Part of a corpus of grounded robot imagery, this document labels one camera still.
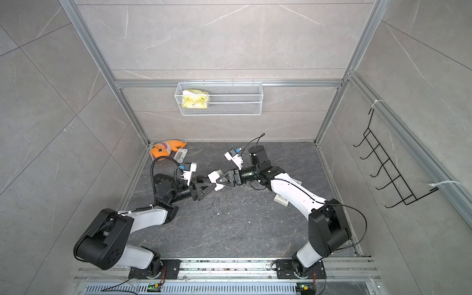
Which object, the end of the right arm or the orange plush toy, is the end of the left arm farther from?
the orange plush toy

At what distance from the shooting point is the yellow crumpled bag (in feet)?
2.86

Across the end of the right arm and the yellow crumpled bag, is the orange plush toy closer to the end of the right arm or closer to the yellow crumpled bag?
the yellow crumpled bag

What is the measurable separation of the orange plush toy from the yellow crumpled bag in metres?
0.35

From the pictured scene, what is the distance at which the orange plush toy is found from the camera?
3.49 feet
